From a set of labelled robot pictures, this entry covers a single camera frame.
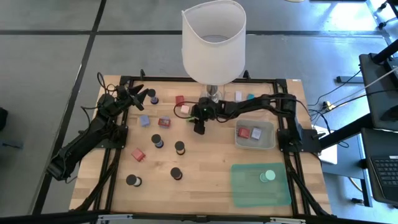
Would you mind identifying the black laptop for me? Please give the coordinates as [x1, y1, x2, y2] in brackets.
[361, 126, 398, 207]

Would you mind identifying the black diagonal rig strut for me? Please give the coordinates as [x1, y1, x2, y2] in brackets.
[319, 112, 374, 149]

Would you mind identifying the orange sand hourglass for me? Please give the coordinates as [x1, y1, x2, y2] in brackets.
[174, 141, 186, 156]

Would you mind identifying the dark blue sand hourglass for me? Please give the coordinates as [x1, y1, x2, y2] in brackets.
[146, 88, 159, 105]

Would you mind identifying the teal translucent plastic bin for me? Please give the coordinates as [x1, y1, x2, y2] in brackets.
[229, 162, 292, 208]

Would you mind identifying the person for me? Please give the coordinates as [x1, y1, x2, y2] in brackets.
[0, 106, 9, 132]

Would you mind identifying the light blue sand hourglass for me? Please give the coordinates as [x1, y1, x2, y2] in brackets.
[150, 134, 165, 149]

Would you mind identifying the black office chair base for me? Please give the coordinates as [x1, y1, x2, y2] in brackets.
[376, 0, 398, 30]

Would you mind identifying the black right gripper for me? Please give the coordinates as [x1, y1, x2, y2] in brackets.
[190, 98, 220, 136]

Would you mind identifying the black side desk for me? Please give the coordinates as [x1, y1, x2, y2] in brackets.
[358, 39, 398, 131]

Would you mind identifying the table lamp white shade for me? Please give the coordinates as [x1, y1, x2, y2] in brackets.
[181, 0, 248, 104]

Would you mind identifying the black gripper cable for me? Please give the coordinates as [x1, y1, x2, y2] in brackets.
[173, 101, 200, 121]

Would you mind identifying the white paper sheet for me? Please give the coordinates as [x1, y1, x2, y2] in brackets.
[317, 143, 338, 166]

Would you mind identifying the black front crossbar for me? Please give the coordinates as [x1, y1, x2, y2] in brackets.
[0, 210, 398, 224]

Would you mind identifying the black computer mouse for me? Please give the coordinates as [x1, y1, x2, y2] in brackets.
[379, 105, 398, 123]

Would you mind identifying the black aluminium table frame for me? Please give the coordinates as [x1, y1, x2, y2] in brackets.
[70, 68, 332, 218]

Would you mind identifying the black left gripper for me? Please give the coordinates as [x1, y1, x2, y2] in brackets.
[115, 83, 150, 112]

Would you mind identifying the gray desk foot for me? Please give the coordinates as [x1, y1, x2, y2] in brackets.
[335, 75, 363, 84]

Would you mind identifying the light gray plastic bin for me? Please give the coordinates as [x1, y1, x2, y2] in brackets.
[234, 119, 277, 150]

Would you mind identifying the clear plastic tray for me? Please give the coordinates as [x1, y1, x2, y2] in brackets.
[223, 82, 275, 118]

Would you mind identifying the white sand hourglass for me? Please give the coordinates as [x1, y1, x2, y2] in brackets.
[125, 174, 142, 187]

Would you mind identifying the dark gray furniture foot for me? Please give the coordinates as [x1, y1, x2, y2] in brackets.
[0, 140, 24, 151]

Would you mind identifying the red digital clock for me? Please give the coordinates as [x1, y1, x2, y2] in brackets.
[131, 147, 147, 163]

